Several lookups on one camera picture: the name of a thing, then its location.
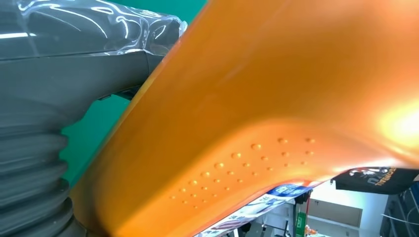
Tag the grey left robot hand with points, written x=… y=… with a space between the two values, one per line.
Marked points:
x=65 y=59

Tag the large orange bottle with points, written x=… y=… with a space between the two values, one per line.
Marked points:
x=262 y=98

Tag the black printed cloth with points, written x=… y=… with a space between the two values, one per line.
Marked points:
x=376 y=183

